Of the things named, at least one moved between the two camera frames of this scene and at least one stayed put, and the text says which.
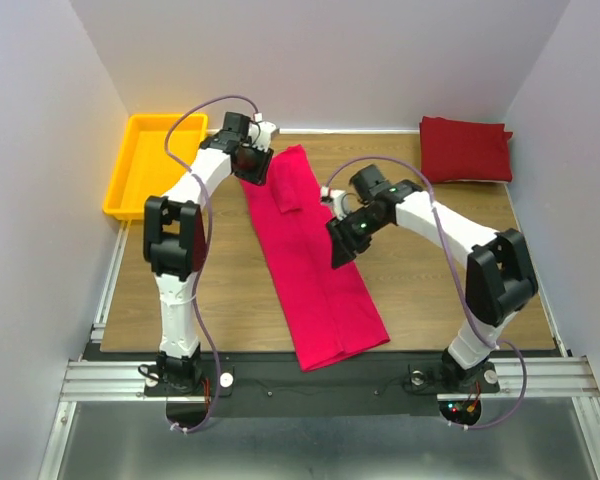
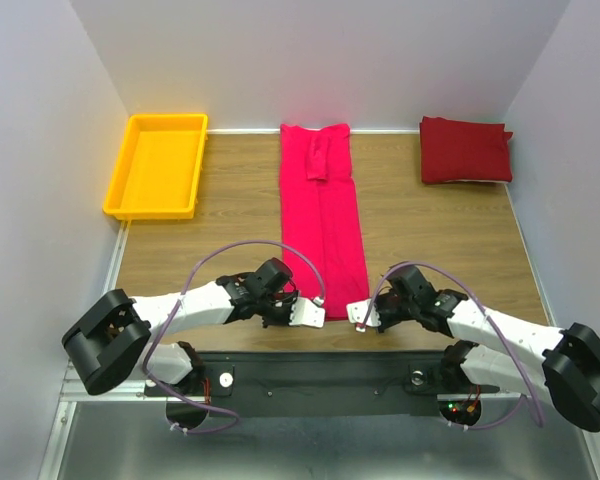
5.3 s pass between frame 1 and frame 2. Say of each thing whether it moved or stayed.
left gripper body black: moved
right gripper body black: moved
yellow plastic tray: stayed
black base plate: stayed
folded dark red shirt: stayed
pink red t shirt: moved
